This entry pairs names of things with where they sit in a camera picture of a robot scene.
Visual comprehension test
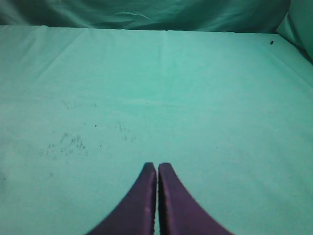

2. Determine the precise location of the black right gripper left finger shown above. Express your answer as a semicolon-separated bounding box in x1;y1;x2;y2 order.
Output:
88;162;157;235

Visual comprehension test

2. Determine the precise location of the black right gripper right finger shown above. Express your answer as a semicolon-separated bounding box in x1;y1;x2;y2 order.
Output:
158;163;231;235

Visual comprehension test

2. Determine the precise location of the green table cloth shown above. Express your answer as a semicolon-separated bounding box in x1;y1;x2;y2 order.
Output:
0;26;313;235

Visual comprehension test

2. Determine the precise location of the green backdrop curtain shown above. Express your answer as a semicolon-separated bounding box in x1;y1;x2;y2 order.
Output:
0;0;313;60

